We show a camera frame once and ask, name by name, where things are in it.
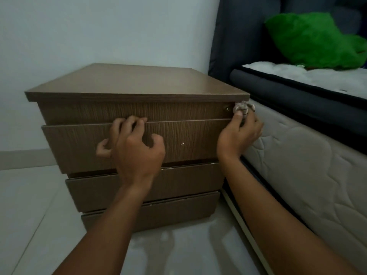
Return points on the person's right forearm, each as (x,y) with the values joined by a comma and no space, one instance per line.
(272,226)

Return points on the person's right thumb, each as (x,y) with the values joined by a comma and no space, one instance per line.
(236,118)

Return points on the key with grey fob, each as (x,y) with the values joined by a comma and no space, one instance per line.
(243,107)

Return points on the large brown wooden drawer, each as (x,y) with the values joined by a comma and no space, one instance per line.
(74,146)

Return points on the person's right hand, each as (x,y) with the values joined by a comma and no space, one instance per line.
(233,140)

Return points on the person's left thumb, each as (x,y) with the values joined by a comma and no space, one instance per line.
(159,144)

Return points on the person's left little finger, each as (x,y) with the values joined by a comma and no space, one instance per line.
(102,148)

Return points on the dark mattress with white top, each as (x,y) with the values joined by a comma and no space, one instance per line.
(301,100)

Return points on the person's left forearm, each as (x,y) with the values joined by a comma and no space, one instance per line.
(111,231)

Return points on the green plush pillow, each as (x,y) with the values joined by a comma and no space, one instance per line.
(312,40)

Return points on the brown wooden nightstand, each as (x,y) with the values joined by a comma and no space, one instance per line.
(134,83)

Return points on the person's left hand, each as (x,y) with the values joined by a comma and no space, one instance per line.
(137,160)

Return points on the dark blue padded headboard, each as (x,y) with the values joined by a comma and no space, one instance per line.
(240,34)

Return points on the person's left middle finger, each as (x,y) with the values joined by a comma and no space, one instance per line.
(131,124)

